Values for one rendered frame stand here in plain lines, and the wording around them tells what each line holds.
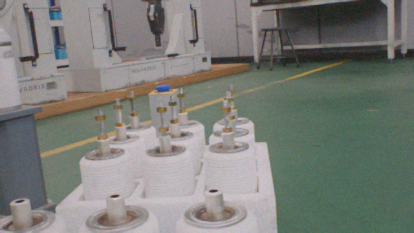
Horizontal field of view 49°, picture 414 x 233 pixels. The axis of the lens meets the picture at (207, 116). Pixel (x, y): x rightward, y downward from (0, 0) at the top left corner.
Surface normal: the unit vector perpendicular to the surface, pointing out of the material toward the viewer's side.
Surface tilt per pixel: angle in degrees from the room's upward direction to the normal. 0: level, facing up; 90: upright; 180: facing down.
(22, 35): 90
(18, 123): 90
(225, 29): 90
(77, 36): 90
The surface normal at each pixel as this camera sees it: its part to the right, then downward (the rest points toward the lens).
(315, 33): -0.56, 0.19
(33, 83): 0.82, 0.04
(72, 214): -0.09, 0.19
